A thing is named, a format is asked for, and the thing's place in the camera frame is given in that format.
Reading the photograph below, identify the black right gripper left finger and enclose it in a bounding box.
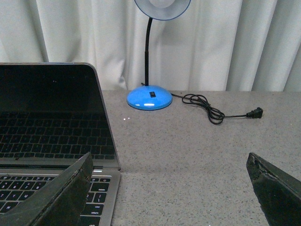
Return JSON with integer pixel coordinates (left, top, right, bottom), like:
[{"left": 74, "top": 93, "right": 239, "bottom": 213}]
[{"left": 0, "top": 153, "right": 93, "bottom": 226}]

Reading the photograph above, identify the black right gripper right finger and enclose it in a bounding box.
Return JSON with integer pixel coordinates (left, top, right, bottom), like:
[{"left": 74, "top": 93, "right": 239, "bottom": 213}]
[{"left": 246, "top": 153, "right": 301, "bottom": 226}]

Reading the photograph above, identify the silver laptop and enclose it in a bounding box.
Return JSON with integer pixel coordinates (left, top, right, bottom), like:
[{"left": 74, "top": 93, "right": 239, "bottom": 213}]
[{"left": 0, "top": 63, "right": 120, "bottom": 226}]

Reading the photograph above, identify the blue desk lamp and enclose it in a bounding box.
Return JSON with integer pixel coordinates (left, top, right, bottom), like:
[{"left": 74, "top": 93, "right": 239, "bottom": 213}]
[{"left": 127, "top": 0, "right": 191, "bottom": 111}]

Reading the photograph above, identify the white curtain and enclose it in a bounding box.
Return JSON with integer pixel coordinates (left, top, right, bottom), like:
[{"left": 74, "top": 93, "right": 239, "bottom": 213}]
[{"left": 0, "top": 0, "right": 301, "bottom": 91}]

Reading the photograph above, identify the black lamp power cord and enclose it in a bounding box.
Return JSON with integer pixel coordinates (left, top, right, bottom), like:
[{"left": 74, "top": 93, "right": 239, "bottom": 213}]
[{"left": 171, "top": 92, "right": 264, "bottom": 125}]

